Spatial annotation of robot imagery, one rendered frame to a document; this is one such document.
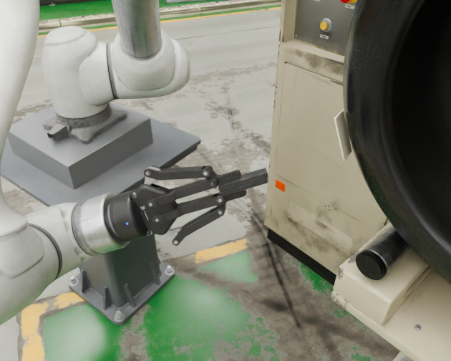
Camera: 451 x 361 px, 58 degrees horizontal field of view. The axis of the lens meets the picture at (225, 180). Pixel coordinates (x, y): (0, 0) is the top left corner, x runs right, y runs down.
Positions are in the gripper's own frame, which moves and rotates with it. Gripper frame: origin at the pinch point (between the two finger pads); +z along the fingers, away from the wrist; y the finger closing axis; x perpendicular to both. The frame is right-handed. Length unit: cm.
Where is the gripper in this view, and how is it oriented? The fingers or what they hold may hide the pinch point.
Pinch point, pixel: (243, 182)
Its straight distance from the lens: 58.5
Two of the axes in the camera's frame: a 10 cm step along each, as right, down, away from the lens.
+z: 9.3, -2.8, -2.4
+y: 3.4, 9.1, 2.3
